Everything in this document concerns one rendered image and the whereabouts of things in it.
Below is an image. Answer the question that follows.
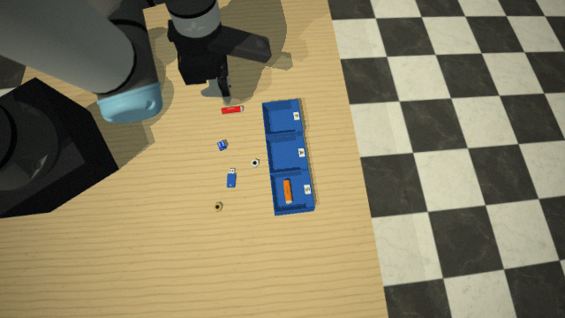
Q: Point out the blue bin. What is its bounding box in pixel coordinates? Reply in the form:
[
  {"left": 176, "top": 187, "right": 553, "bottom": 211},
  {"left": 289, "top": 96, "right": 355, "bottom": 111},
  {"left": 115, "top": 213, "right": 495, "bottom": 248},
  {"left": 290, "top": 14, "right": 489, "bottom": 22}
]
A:
[{"left": 262, "top": 99, "right": 315, "bottom": 215}]

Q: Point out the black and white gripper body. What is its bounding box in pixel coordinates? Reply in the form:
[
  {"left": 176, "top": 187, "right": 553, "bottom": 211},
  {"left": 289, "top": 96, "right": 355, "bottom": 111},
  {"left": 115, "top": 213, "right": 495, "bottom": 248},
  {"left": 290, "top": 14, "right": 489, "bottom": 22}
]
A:
[{"left": 168, "top": 19, "right": 228, "bottom": 86}]

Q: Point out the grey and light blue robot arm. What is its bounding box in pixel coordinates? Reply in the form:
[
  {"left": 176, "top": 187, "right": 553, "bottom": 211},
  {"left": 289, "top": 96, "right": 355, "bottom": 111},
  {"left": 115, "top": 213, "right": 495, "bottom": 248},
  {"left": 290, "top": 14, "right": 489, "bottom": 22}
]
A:
[{"left": 0, "top": 0, "right": 272, "bottom": 191}]

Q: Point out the blue usb stick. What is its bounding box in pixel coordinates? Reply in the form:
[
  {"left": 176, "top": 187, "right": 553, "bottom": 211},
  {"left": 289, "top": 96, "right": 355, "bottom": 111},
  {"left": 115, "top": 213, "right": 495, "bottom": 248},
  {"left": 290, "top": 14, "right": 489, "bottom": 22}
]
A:
[{"left": 227, "top": 169, "right": 236, "bottom": 187}]

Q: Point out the blue die with white pips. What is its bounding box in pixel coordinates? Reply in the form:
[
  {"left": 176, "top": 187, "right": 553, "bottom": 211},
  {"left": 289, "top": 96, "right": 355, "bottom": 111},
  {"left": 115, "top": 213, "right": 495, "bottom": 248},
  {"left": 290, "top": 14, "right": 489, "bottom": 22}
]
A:
[{"left": 217, "top": 140, "right": 226, "bottom": 151}]

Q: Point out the red aa battery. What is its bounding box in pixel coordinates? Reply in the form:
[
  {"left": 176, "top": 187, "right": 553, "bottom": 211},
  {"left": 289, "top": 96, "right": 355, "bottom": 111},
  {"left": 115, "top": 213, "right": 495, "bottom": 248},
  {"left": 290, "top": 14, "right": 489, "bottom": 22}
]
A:
[{"left": 222, "top": 106, "right": 243, "bottom": 114}]

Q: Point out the orange battery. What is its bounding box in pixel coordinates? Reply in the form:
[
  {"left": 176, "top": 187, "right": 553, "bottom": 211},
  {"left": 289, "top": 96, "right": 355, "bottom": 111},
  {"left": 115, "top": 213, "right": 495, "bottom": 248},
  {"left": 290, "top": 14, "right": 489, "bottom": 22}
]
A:
[{"left": 283, "top": 180, "right": 292, "bottom": 204}]

